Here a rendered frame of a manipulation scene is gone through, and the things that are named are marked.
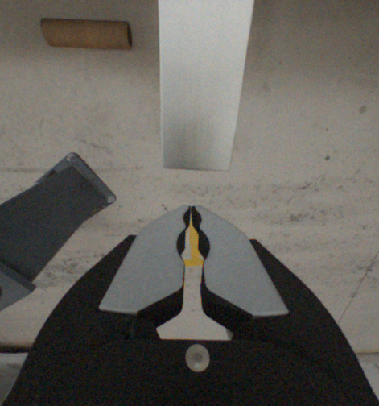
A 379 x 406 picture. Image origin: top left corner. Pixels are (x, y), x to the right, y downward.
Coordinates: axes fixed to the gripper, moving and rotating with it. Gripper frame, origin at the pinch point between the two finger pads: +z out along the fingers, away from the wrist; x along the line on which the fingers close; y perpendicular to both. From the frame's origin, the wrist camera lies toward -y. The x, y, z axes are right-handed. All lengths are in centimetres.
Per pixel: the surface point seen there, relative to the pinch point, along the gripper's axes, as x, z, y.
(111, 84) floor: -34, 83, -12
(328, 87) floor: 59, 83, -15
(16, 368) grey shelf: -156, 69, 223
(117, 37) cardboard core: -27, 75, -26
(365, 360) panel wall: 185, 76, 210
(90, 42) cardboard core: -37, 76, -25
